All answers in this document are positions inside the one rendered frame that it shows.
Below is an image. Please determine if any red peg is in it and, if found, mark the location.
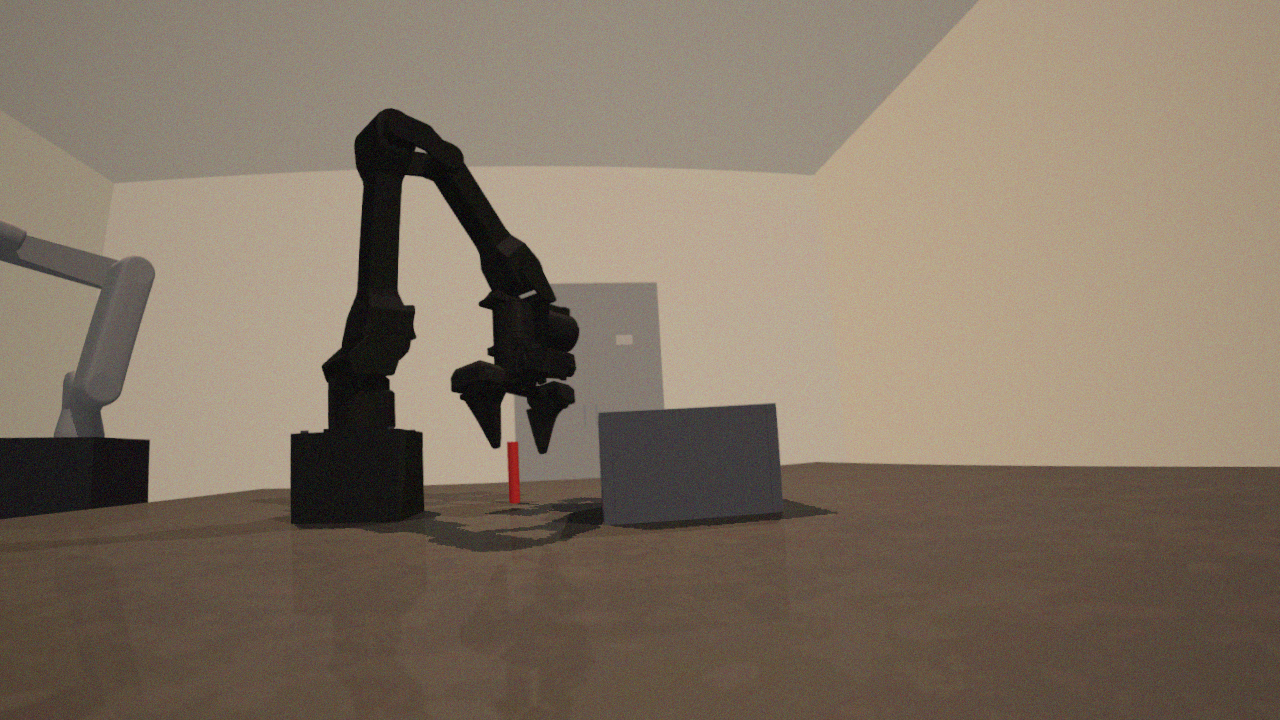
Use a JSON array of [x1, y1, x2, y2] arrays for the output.
[[507, 442, 520, 503]]

